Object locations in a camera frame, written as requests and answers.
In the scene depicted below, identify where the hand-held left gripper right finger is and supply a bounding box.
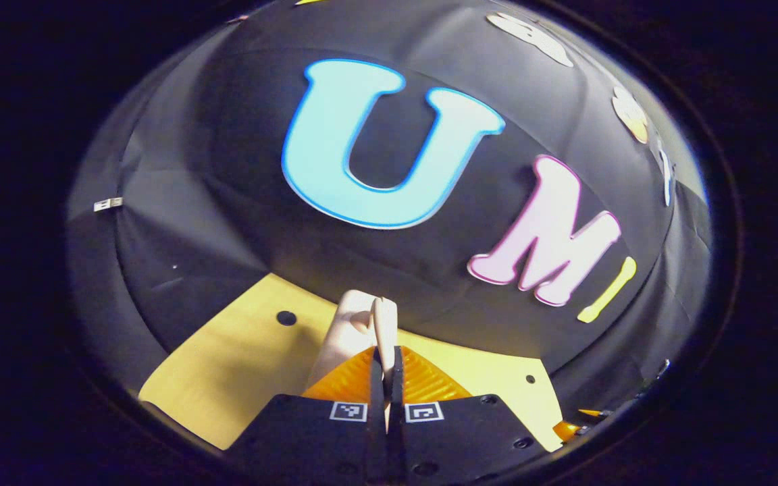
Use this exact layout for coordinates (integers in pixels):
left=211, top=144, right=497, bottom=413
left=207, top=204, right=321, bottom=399
left=389, top=346, right=555, bottom=486

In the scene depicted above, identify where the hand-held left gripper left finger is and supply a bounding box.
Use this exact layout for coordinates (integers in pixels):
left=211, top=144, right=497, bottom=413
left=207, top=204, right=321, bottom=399
left=227, top=346, right=388, bottom=486

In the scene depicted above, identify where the pink suitcase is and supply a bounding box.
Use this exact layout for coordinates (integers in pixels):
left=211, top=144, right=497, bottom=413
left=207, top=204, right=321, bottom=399
left=308, top=290, right=400, bottom=392

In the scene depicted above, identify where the black backdrop cloth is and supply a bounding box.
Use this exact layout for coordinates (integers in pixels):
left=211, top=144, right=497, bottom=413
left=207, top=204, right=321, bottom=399
left=65, top=0, right=714, bottom=419

